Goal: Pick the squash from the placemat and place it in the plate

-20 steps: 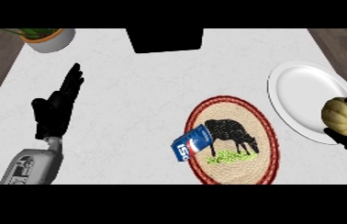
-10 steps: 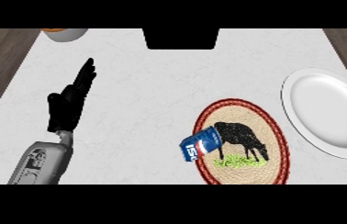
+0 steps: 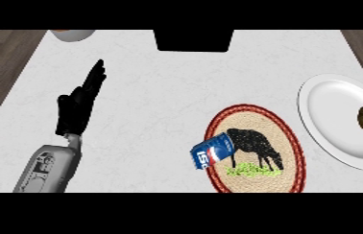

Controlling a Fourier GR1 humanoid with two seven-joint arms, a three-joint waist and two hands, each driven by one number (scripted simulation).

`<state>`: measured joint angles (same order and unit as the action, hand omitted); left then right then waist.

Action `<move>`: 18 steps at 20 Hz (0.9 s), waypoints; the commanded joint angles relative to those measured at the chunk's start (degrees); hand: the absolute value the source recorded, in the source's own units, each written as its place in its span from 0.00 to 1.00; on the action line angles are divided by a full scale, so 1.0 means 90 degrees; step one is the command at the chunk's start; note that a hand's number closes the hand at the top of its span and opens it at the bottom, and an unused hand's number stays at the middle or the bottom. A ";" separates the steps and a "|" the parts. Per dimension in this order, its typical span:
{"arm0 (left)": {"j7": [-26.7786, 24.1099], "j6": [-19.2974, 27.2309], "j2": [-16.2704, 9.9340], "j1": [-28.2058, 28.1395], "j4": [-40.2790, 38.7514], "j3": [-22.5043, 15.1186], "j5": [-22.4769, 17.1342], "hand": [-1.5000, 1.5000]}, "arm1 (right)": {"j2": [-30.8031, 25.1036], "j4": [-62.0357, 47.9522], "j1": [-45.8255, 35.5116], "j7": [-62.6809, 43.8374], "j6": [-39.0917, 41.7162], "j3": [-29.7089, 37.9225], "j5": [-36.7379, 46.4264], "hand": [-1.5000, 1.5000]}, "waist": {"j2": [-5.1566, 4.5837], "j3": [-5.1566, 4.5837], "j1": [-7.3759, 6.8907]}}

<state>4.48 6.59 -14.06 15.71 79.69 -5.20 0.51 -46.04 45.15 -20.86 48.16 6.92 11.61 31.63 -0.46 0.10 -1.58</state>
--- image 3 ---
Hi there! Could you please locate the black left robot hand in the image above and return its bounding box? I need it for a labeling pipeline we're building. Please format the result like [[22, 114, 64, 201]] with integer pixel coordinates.
[[55, 58, 108, 137]]

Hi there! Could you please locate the round woven cow placemat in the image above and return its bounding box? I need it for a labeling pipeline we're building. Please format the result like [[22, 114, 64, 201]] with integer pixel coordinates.
[[202, 104, 309, 194]]

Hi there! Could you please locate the white plate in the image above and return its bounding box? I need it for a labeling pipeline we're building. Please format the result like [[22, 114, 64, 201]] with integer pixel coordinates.
[[297, 73, 363, 171]]

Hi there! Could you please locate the dark olive squash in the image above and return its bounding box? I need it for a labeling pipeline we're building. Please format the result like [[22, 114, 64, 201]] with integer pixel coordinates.
[[356, 105, 363, 130]]

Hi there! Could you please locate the white bowl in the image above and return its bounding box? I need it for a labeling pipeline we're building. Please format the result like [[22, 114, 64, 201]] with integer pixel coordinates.
[[50, 30, 96, 43]]

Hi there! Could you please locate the blue soda can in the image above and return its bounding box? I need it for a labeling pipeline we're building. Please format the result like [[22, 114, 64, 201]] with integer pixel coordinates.
[[189, 131, 236, 171]]

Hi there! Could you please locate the black box appliance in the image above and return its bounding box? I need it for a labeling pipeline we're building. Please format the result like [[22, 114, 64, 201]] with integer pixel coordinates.
[[152, 30, 236, 53]]

